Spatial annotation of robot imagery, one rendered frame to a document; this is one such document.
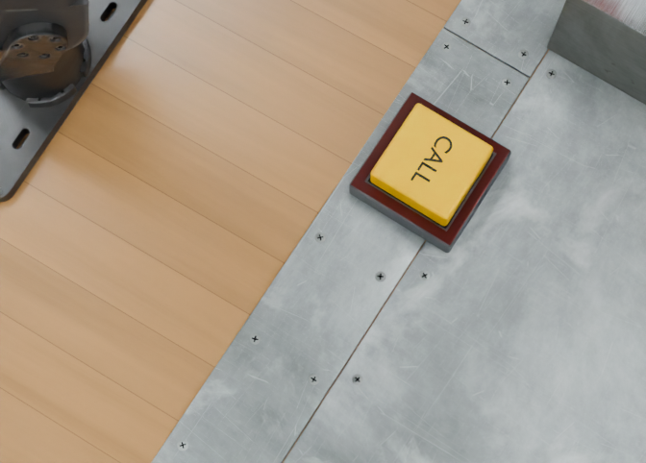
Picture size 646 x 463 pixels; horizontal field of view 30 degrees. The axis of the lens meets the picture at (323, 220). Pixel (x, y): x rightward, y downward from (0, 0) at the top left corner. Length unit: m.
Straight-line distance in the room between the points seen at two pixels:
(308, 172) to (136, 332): 0.16
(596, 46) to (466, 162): 0.12
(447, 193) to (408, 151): 0.04
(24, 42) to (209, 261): 0.19
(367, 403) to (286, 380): 0.06
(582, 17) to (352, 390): 0.29
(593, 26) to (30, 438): 0.46
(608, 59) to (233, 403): 0.34
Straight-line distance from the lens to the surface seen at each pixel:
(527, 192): 0.83
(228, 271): 0.82
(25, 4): 0.72
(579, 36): 0.83
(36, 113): 0.86
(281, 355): 0.80
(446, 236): 0.80
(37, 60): 0.78
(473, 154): 0.80
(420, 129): 0.80
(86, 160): 0.85
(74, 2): 0.73
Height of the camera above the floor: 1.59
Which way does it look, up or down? 75 degrees down
